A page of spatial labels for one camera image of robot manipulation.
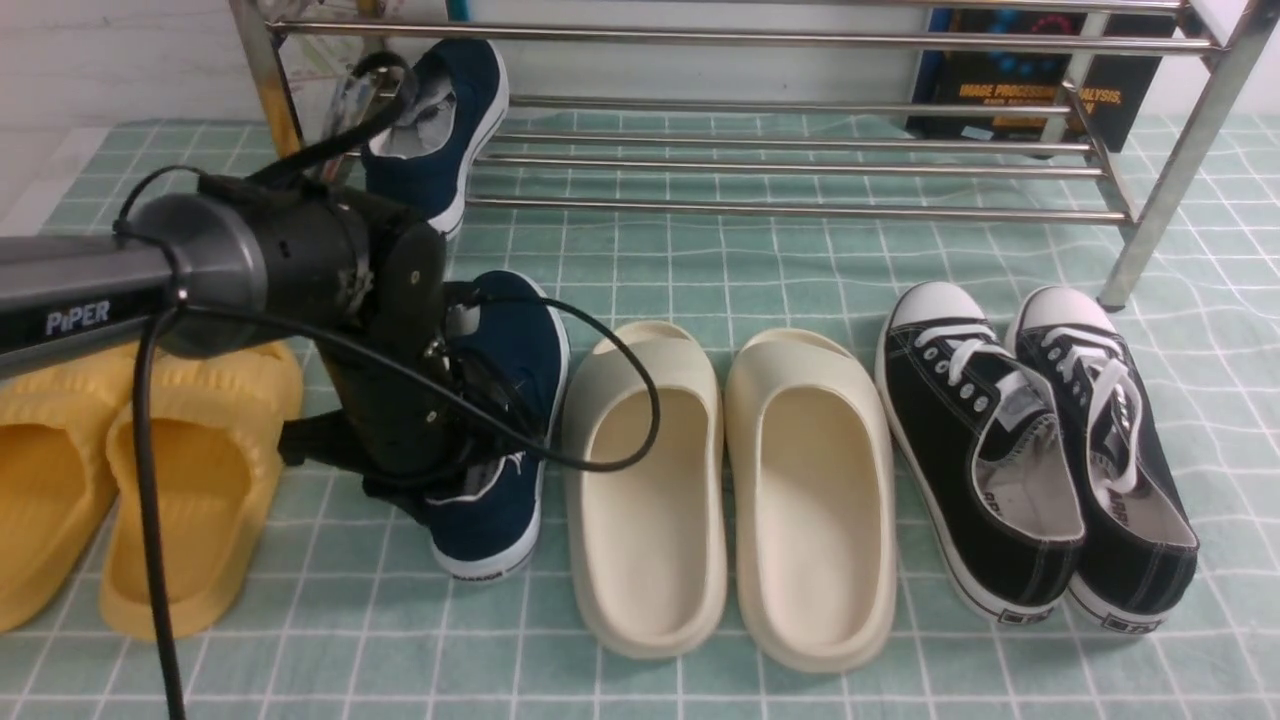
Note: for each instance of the black canvas sneaker left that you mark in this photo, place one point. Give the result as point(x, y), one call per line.
point(982, 438)

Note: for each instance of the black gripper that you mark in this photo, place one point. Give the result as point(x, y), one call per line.
point(400, 437)

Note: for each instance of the yellow slide sandal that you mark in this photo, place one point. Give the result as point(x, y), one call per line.
point(56, 484)
point(215, 426)

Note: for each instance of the green checkered cloth mat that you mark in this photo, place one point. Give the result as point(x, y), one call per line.
point(346, 616)

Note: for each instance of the black canvas sneaker right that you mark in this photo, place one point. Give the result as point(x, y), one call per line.
point(1141, 552)

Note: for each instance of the metal shoe rack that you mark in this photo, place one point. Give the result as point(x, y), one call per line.
point(1071, 147)

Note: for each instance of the black canvas sneaker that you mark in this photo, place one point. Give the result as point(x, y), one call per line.
point(982, 438)
point(1141, 552)

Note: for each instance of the navy slip-on shoe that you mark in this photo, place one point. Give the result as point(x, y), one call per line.
point(485, 518)
point(425, 158)

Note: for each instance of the dark image processing book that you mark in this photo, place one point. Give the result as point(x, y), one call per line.
point(1112, 90)

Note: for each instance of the yellow slide sandal left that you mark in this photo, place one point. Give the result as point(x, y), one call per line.
point(56, 484)

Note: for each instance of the cream slide sandal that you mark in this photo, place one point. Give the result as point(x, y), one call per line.
point(812, 469)
point(648, 549)

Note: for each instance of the cream slide sandal right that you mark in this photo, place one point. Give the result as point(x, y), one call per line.
point(812, 469)

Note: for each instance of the cream slide sandal left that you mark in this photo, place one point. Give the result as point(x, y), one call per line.
point(648, 549)

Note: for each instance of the yellow slide sandal right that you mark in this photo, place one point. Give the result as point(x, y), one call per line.
point(215, 426)

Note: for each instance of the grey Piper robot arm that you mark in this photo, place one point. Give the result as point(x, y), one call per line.
point(247, 326)

